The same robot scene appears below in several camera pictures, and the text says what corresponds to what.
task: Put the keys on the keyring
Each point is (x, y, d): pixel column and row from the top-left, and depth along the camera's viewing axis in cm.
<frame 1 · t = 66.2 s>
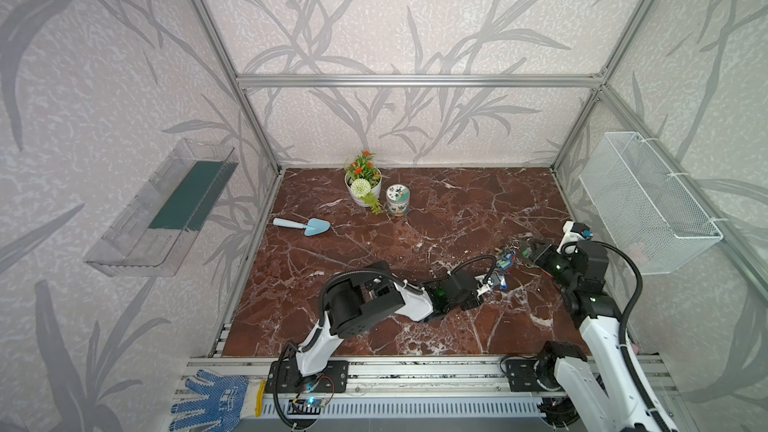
left hand: (484, 273, 89), fingers closed
right hand: (531, 231, 81), fingers closed
blue tagged key: (504, 261, 95), point 2 cm above the table
potted artificial flower plant: (363, 177, 100), point 15 cm above the table
printed snack jar: (398, 199, 104), point 8 cm above the table
light blue toy trowel: (312, 227, 105), on the table

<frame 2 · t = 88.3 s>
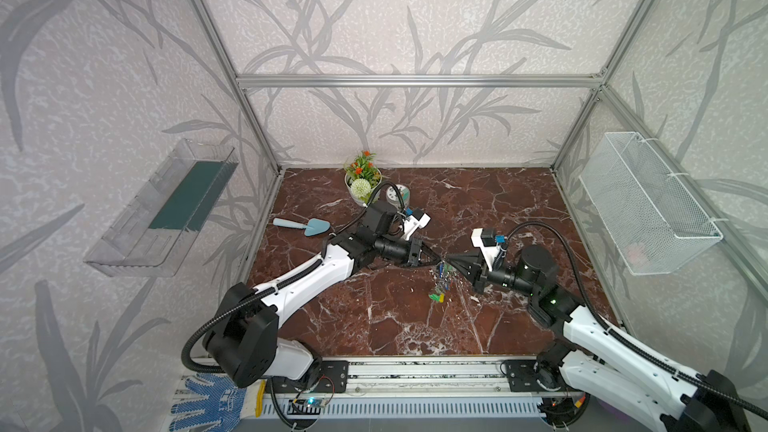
left hand: (441, 256, 71), fingers closed
right hand: (449, 249, 70), fingers closed
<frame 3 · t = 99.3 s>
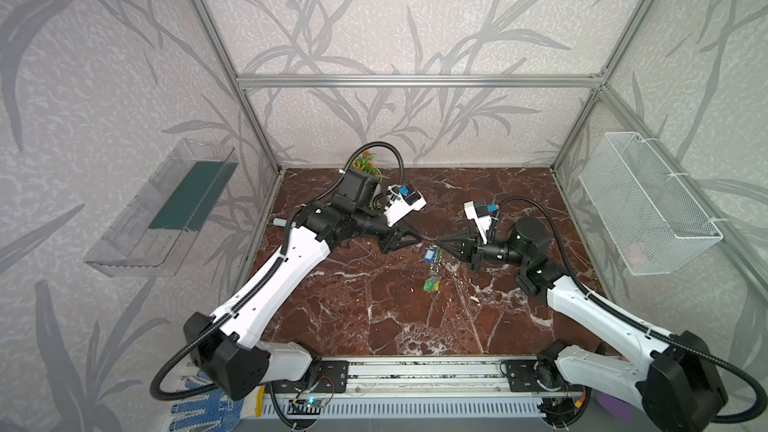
left hand: (421, 228, 67), fingers open
right hand: (440, 235, 68), fingers closed
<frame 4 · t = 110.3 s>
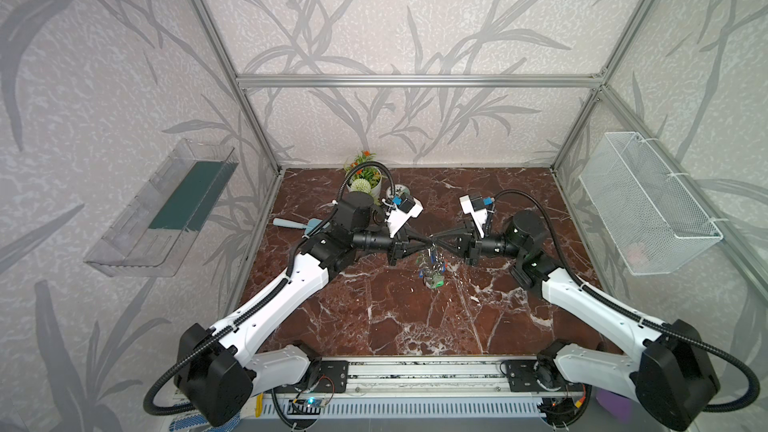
left hand: (431, 239, 66), fingers closed
right hand: (435, 233, 66), fingers closed
